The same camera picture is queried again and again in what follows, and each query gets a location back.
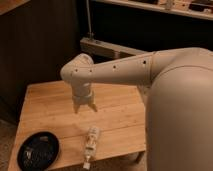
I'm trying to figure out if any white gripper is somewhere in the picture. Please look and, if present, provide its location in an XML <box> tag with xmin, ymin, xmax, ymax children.
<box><xmin>72</xmin><ymin>91</ymin><xmax>98</xmax><ymax>114</ymax></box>

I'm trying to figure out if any clear plastic bottle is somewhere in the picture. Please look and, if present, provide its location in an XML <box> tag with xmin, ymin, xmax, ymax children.
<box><xmin>83</xmin><ymin>126</ymin><xmax>100</xmax><ymax>170</ymax></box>

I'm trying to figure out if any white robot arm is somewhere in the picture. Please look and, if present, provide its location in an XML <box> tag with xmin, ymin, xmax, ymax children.
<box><xmin>60</xmin><ymin>47</ymin><xmax>213</xmax><ymax>171</ymax></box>

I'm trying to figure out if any black ceramic bowl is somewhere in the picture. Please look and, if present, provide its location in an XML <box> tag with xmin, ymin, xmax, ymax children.
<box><xmin>17</xmin><ymin>131</ymin><xmax>60</xmax><ymax>171</ymax></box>

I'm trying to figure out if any grey metal beam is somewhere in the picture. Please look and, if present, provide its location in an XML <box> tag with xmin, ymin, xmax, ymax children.
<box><xmin>79</xmin><ymin>36</ymin><xmax>148</xmax><ymax>62</ymax></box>

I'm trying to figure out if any metal vertical pole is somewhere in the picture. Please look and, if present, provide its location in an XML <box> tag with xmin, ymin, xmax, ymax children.
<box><xmin>86</xmin><ymin>0</ymin><xmax>93</xmax><ymax>40</ymax></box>

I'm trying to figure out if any wooden shelf with items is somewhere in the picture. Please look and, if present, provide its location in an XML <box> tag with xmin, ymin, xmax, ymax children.
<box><xmin>94</xmin><ymin>0</ymin><xmax>213</xmax><ymax>21</ymax></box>

